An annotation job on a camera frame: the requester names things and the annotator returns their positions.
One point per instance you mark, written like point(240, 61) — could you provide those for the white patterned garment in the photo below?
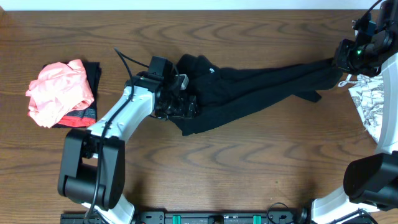
point(368, 97)

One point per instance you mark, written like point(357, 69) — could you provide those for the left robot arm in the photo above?
point(92, 171)

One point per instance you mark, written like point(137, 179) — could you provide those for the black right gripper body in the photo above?
point(341, 56)

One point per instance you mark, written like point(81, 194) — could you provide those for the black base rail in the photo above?
point(271, 216)

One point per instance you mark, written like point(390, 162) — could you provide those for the pink crumpled garment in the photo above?
point(59, 89)

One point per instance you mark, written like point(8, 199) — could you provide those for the black red folded garment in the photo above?
point(87, 117)

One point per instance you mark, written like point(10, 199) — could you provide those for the black t-shirt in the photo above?
point(227, 94)

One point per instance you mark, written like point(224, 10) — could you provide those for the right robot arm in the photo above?
point(370, 183)

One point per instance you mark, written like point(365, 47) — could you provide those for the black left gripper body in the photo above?
point(191, 109)

